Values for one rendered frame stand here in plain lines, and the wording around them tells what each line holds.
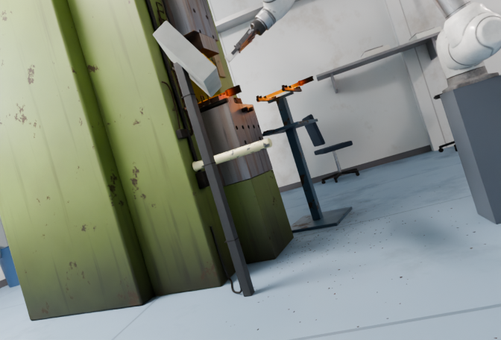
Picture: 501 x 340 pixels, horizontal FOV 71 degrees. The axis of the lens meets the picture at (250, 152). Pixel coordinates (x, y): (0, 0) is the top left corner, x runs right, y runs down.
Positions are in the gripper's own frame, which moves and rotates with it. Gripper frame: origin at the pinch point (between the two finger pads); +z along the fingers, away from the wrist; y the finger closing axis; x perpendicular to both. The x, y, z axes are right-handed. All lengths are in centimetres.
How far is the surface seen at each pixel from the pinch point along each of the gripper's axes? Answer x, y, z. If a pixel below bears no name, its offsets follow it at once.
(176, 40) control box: 13.7, -27.0, 16.6
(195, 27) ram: 33.7, 33.2, -4.0
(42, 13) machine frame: 97, 26, 49
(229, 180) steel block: -40, 35, 47
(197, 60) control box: 2.1, -27.0, 16.8
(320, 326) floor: -92, -55, 55
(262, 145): -40.1, -0.4, 22.0
